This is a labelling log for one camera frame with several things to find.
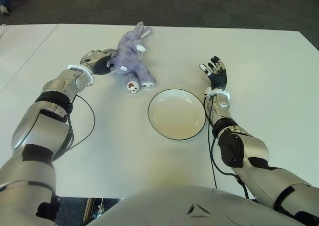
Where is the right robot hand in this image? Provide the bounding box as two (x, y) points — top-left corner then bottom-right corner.
(198, 56), (229, 90)

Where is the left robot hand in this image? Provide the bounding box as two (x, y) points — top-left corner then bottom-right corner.
(79, 48), (118, 76)

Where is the purple plush bunny doll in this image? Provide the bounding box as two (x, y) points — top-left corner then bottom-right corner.
(109, 21), (157, 94)

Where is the white plate black rim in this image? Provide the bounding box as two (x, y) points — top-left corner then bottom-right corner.
(147, 88), (207, 141)

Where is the grey robot torso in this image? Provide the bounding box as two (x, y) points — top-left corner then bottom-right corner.
(87, 185), (307, 226)

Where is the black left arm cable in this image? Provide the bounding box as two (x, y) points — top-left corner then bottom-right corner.
(51, 93), (96, 162)

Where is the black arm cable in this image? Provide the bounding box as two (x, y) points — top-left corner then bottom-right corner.
(203, 96), (250, 201)
(51, 93), (96, 162)

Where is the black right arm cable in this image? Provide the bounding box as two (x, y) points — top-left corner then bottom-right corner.
(203, 96), (250, 201)

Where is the metal frame under table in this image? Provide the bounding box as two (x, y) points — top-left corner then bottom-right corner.
(82, 198), (125, 221)

